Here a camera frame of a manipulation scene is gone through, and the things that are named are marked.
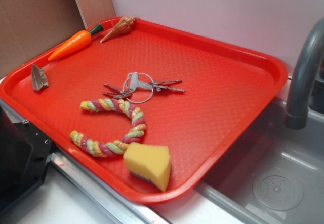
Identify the orange toy carrot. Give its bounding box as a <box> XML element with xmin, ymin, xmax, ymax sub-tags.
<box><xmin>48</xmin><ymin>23</ymin><xmax>104</xmax><ymax>62</ymax></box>

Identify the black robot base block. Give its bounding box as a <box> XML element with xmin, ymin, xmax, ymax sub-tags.
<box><xmin>1</xmin><ymin>109</ymin><xmax>54</xmax><ymax>215</ymax></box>

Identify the red plastic tray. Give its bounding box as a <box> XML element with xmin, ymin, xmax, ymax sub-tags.
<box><xmin>1</xmin><ymin>18</ymin><xmax>288</xmax><ymax>204</ymax></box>

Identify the yellow sponge wedge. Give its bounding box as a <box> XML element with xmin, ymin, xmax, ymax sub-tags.
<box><xmin>123</xmin><ymin>143</ymin><xmax>172</xmax><ymax>192</ymax></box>

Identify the tan spiral seashell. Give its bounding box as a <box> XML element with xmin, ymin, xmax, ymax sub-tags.
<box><xmin>100</xmin><ymin>16</ymin><xmax>136</xmax><ymax>43</ymax></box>

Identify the brown wood bark piece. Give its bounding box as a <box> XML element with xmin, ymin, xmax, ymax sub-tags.
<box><xmin>31</xmin><ymin>64</ymin><xmax>49</xmax><ymax>91</ymax></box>

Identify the grey toy sink basin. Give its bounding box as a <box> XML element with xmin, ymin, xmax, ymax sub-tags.
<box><xmin>151</xmin><ymin>74</ymin><xmax>324</xmax><ymax>224</ymax></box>

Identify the grey toy faucet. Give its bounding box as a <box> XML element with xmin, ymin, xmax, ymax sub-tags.
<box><xmin>284</xmin><ymin>19</ymin><xmax>323</xmax><ymax>130</ymax></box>

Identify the silver key bunch on ring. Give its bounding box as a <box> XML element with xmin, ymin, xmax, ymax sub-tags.
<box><xmin>102</xmin><ymin>72</ymin><xmax>186</xmax><ymax>104</ymax></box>

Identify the multicoloured braided rope toy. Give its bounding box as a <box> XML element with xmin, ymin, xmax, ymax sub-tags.
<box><xmin>69</xmin><ymin>99</ymin><xmax>146</xmax><ymax>158</ymax></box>

